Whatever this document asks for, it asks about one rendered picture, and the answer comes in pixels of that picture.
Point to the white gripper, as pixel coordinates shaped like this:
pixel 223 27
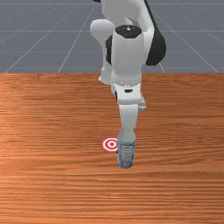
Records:
pixel 128 108

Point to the clear plastic bottle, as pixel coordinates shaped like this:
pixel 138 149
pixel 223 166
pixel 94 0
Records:
pixel 126 153

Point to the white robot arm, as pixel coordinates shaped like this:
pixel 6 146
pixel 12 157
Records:
pixel 128 40

